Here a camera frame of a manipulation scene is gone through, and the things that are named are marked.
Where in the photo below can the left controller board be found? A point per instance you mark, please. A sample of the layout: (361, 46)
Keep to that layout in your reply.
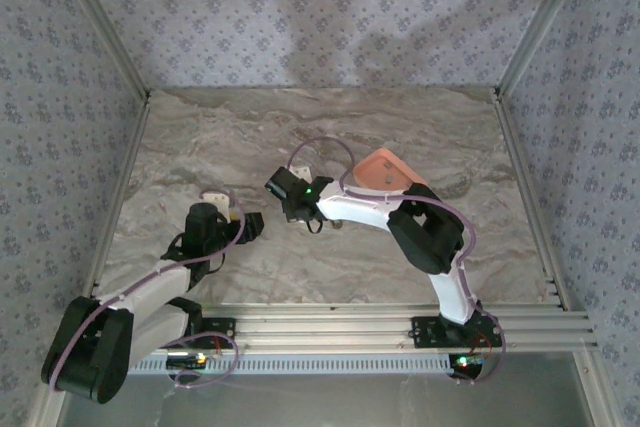
(187, 362)

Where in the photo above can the aluminium frame post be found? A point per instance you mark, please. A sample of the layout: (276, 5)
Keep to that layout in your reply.
(100, 22)
(545, 22)

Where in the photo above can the controller board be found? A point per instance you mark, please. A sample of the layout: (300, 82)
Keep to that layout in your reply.
(465, 364)
(187, 362)

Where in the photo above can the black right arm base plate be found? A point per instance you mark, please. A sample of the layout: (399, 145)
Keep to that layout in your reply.
(425, 332)

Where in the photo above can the right controller board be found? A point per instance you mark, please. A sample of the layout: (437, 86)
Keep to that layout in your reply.
(465, 364)

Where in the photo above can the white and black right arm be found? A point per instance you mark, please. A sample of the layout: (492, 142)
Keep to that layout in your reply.
(360, 207)

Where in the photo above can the aluminium right side rail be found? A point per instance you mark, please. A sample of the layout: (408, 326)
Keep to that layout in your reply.
(520, 162)

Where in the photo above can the aluminium left frame post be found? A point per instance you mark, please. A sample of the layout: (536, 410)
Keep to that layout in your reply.
(100, 22)

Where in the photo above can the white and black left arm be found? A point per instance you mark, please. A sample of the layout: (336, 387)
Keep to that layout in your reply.
(155, 287)

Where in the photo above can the aluminium mounting rail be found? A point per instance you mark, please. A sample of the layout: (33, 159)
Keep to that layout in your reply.
(325, 327)

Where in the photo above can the cream and olive stapler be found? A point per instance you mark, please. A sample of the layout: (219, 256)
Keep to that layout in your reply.
(336, 223)

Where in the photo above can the aluminium right frame post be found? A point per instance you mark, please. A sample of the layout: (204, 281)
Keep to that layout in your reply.
(545, 22)

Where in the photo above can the grey metal sheet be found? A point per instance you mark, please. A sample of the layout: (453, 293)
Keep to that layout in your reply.
(325, 407)

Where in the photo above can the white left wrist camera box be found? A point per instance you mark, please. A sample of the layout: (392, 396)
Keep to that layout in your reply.
(217, 199)

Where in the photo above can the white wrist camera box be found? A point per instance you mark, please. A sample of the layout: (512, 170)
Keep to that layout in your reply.
(217, 199)
(301, 172)

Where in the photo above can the aluminium left side rail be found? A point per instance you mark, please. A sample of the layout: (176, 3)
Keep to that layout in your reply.
(127, 162)

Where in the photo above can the pink plastic tray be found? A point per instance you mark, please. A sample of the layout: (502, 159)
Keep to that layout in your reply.
(375, 169)

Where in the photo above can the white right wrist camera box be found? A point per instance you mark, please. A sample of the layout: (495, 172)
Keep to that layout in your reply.
(301, 172)

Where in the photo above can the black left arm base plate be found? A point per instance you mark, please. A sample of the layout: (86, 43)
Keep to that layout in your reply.
(220, 329)

